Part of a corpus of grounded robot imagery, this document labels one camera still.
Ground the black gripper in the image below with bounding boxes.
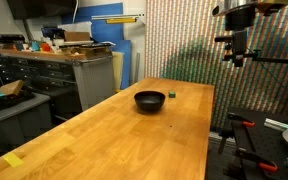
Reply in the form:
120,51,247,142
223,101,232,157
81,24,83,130
225,6,256,68

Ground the black bowl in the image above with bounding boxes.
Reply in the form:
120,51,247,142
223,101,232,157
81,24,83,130
133,90,167,113

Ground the wooden block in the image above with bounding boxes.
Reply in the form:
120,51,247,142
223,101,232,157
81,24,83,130
0,79,26,96

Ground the multicolour patterned backdrop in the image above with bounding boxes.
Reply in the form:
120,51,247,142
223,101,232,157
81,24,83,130
144,0,288,129

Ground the aluminium extrusion bar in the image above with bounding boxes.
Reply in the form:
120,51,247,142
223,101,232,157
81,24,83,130
263,117,288,132

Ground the black breadboard table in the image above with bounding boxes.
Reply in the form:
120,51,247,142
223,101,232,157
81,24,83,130
206,105,288,180

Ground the beige board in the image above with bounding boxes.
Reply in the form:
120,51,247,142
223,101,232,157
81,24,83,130
111,51,125,92

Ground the yellow spirit level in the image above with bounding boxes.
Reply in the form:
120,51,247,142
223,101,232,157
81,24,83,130
105,17,139,25

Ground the blue foam board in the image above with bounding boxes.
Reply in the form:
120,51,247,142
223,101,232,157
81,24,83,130
61,2,132,90

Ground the brown cardboard box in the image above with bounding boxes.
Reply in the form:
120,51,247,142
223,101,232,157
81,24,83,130
63,31,92,43

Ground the grey drawer workbench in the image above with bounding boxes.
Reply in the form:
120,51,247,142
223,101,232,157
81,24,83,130
0,48,116,112

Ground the grey plastic tote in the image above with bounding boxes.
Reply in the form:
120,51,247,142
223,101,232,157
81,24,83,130
0,92,53,145

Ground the black flat case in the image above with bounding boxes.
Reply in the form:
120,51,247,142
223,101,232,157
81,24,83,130
0,33,26,44

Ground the yellow tape piece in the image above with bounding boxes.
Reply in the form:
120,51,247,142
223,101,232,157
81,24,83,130
2,152,25,168

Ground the black camera stand rod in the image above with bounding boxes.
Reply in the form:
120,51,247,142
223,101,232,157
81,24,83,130
249,55,288,70

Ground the black orange-handled clamp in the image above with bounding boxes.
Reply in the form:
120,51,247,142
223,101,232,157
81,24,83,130
234,148,279,173
226,112,256,129

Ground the black wall monitor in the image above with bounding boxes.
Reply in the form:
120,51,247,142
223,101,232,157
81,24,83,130
6,0,79,20

